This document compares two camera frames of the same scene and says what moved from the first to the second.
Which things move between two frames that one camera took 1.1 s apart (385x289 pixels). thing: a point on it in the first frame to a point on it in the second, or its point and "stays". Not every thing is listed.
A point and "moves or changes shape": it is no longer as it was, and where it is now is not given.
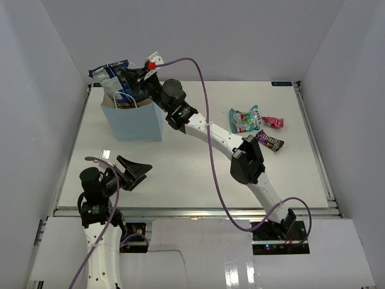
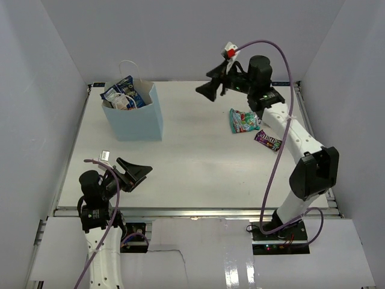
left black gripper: x=136 y=170 stays
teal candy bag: x=242 y=121 stays
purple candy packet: x=262 y=137 stays
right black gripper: x=135 y=77 to x=219 y=76
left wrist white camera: x=105 y=154 stays
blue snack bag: x=110 y=75 moves or changes shape
